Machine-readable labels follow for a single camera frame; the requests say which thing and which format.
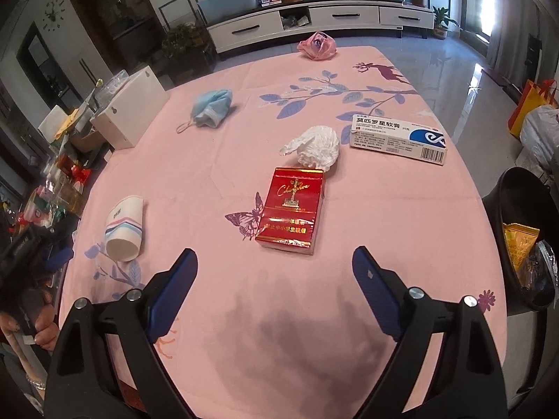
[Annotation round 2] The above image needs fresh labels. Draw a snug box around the white cardboard box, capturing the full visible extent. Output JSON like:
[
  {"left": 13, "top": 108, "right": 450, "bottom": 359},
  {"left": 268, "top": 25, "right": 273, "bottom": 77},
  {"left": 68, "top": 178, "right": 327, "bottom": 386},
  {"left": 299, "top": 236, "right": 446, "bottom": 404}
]
[{"left": 89, "top": 65, "right": 170, "bottom": 150}]

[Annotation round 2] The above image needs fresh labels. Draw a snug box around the person's left forearm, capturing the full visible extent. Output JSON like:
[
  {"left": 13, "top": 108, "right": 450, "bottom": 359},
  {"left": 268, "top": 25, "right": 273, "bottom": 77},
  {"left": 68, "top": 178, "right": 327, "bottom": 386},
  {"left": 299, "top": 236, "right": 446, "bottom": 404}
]
[{"left": 0, "top": 336, "right": 48, "bottom": 404}]

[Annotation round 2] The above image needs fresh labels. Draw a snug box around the yellow snack packet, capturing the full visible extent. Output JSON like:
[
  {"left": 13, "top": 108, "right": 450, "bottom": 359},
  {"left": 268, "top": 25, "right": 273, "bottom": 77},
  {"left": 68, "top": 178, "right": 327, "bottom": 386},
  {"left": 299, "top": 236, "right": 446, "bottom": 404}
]
[{"left": 502, "top": 222, "right": 541, "bottom": 289}]

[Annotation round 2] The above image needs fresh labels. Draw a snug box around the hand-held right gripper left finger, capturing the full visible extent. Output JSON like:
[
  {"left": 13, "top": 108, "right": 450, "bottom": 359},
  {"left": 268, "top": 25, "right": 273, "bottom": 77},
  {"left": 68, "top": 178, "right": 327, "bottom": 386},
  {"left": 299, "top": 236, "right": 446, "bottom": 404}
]
[{"left": 44, "top": 248, "right": 199, "bottom": 419}]

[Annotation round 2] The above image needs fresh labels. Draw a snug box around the crumpled white tissue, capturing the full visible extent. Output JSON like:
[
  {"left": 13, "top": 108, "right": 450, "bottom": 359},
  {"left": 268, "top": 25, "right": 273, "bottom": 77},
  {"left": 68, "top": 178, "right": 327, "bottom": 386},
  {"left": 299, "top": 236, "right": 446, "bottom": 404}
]
[{"left": 279, "top": 125, "right": 341, "bottom": 170}]

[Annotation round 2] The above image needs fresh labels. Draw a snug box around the leafy floor plant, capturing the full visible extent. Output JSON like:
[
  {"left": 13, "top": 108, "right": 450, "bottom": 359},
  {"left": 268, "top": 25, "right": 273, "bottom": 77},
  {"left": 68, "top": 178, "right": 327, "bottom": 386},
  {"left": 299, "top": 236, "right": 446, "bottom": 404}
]
[{"left": 161, "top": 23, "right": 196, "bottom": 65}]

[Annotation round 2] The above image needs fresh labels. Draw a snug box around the white sack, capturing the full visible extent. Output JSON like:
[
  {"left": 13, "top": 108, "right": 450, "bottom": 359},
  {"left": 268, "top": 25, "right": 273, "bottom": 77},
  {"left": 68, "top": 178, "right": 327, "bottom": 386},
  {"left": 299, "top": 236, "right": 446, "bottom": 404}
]
[{"left": 519, "top": 104, "right": 559, "bottom": 172}]

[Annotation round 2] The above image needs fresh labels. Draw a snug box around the white striped paper cup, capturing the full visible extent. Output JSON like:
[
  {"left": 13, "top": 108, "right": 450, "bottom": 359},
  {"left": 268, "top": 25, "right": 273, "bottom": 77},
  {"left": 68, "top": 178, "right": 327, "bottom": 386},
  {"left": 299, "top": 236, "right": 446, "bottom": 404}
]
[{"left": 104, "top": 195, "right": 145, "bottom": 263}]

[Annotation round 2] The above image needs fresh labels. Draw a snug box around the clutter of bottles and packets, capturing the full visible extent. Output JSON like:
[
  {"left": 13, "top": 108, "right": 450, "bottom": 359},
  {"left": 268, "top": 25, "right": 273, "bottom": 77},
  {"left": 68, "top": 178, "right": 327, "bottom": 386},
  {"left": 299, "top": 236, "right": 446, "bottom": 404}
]
[{"left": 0, "top": 137, "right": 111, "bottom": 238}]

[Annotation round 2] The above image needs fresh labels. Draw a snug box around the pink printed tablecloth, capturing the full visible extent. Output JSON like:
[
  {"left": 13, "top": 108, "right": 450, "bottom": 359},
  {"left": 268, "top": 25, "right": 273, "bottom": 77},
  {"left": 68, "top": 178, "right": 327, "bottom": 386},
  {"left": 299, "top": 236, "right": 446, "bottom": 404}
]
[{"left": 58, "top": 45, "right": 508, "bottom": 419}]

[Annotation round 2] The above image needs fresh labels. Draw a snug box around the light blue face mask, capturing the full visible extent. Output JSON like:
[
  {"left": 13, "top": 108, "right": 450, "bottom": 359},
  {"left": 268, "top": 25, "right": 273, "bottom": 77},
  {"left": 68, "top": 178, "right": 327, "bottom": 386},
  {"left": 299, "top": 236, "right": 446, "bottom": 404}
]
[{"left": 176, "top": 89, "right": 234, "bottom": 135}]

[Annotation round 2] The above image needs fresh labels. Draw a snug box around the black wall clock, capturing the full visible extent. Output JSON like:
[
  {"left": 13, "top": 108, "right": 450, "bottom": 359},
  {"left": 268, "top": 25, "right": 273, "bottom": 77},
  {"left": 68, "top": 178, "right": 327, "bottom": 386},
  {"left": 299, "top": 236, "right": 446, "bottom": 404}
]
[{"left": 41, "top": 0, "right": 67, "bottom": 32}]

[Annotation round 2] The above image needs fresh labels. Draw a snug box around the white tv cabinet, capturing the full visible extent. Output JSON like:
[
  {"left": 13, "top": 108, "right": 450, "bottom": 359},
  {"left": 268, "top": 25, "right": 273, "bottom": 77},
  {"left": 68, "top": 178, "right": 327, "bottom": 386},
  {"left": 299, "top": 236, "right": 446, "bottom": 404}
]
[{"left": 205, "top": 0, "right": 436, "bottom": 60}]

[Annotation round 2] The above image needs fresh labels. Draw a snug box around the small potted plant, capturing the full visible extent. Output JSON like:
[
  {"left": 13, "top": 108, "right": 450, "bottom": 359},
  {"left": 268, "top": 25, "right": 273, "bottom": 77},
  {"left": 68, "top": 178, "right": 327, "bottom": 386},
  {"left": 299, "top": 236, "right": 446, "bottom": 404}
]
[{"left": 432, "top": 6, "right": 462, "bottom": 41}]

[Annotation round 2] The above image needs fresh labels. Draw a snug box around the red cigarette box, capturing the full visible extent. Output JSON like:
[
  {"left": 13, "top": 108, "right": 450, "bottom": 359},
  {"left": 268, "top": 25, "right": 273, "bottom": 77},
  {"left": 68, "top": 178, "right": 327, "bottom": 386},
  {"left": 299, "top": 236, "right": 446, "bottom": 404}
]
[{"left": 254, "top": 166, "right": 326, "bottom": 256}]

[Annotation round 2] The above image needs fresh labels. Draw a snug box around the yellow and red shopping bag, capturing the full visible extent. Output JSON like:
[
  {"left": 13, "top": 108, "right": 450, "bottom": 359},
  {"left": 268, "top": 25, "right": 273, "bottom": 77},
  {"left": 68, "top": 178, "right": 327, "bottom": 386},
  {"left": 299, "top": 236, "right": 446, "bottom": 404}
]
[{"left": 506, "top": 79, "right": 559, "bottom": 141}]

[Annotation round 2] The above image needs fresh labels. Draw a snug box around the pink plastic bag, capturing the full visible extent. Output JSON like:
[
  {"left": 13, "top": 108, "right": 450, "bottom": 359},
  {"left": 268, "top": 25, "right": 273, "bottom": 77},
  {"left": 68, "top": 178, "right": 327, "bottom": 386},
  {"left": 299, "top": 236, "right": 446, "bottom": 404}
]
[{"left": 297, "top": 31, "right": 338, "bottom": 61}]

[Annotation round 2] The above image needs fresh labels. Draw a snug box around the white and blue medicine box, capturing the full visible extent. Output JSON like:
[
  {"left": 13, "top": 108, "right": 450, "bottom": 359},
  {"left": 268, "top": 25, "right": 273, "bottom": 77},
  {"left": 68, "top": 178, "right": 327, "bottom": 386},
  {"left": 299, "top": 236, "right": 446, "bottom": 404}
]
[{"left": 349, "top": 113, "right": 449, "bottom": 167}]

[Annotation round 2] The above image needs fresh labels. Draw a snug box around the clear storage box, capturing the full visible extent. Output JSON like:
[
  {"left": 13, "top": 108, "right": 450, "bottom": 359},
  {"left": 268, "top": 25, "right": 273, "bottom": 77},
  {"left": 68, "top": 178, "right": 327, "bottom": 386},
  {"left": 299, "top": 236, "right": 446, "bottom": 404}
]
[{"left": 197, "top": 0, "right": 259, "bottom": 21}]

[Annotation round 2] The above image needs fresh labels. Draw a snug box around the dark glass display cabinet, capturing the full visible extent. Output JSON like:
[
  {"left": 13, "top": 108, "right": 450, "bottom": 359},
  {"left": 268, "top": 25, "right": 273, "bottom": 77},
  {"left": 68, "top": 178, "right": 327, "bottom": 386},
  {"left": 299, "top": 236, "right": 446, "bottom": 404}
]
[{"left": 62, "top": 0, "right": 167, "bottom": 71}]

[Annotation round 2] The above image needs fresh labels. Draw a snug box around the person's left hand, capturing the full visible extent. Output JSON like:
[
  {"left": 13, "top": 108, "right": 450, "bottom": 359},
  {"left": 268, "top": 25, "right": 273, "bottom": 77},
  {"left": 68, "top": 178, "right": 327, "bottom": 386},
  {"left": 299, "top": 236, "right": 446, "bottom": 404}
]
[{"left": 0, "top": 289, "right": 60, "bottom": 353}]

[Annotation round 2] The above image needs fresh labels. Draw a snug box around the black trash bin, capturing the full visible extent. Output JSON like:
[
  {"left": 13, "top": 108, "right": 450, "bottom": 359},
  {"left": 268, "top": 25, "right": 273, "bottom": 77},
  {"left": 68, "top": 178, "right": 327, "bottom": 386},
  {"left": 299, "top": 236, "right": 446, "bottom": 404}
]
[{"left": 481, "top": 166, "right": 559, "bottom": 314}]

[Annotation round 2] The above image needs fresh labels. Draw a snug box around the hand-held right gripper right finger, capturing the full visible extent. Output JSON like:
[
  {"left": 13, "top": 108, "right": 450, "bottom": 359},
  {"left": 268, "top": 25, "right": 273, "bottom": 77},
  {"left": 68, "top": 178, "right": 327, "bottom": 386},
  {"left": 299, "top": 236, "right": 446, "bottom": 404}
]
[{"left": 351, "top": 245, "right": 509, "bottom": 419}]

